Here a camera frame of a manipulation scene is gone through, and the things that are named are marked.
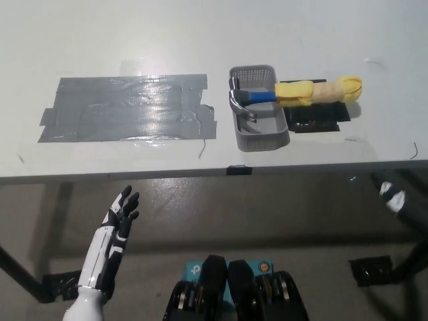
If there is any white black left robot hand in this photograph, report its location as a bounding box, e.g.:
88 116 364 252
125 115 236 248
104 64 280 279
78 185 140 296

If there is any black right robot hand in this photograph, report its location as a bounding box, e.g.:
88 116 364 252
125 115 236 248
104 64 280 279
370 172 408 215

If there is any hammer with yellow cloth wrap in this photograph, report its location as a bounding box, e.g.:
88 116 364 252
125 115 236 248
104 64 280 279
227 75 364 123

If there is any gray perforated plastic container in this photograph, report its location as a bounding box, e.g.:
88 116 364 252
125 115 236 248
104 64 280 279
229 64 291 152

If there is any black metal table leg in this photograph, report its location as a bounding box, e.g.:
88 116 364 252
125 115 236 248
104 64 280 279
0 243 51 304
390 233 428 289

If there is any black tape patch on table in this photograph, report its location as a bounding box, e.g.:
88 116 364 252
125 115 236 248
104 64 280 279
278 78 352 134

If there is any gray duct tape patch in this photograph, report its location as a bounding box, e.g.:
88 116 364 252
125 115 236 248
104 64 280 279
37 74 218 144

